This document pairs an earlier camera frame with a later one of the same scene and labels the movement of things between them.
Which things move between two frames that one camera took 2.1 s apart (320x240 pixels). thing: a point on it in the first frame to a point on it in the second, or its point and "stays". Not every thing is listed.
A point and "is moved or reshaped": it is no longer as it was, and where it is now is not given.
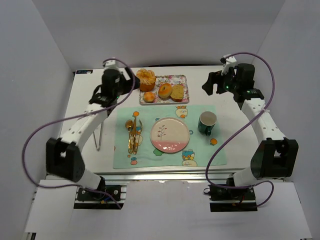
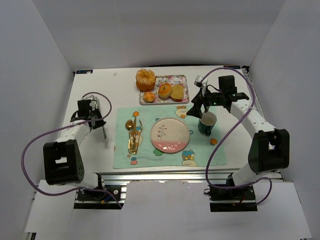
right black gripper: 213,81 to 202,100
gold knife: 134,130 stays
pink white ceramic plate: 169,135 stays
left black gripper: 128,80 to 99,122
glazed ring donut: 165,90 stays
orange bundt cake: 147,79 stays
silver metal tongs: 101,134 is moved or reshaped
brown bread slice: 177,92 stays
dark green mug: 207,121 stays
